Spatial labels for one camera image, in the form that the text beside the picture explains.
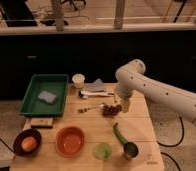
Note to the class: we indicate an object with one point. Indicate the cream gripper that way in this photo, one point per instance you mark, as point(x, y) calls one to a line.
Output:
point(125, 103)

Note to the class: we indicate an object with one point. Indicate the dark grape bunch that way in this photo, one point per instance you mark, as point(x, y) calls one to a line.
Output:
point(111, 111)

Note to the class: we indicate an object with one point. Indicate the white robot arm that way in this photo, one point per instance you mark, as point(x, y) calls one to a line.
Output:
point(131, 77)

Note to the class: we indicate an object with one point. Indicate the red bowl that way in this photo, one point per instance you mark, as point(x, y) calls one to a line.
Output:
point(69, 141)

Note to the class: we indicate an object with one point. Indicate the dark bowl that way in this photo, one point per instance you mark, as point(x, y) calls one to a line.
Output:
point(24, 134)

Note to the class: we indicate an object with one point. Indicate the grey cloth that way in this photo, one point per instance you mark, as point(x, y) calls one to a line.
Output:
point(96, 86)

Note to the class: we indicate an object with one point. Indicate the small white cup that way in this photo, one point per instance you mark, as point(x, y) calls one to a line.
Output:
point(78, 80)

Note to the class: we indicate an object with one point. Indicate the light green cup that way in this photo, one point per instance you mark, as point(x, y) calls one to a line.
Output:
point(102, 151)

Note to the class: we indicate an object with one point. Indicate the green plastic tray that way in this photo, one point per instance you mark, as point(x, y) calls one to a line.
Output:
point(33, 106)

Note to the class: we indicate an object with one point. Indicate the blue sponge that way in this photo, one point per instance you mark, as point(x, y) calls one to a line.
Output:
point(47, 97)

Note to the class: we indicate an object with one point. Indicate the small wooden block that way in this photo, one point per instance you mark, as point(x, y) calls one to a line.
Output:
point(41, 122)

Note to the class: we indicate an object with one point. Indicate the orange fruit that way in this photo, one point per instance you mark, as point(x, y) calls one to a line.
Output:
point(29, 144)

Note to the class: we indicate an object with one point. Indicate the white handled brush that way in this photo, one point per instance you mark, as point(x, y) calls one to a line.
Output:
point(87, 94)

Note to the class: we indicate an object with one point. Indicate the green handled metal scoop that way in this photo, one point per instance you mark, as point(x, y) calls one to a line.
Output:
point(130, 149)

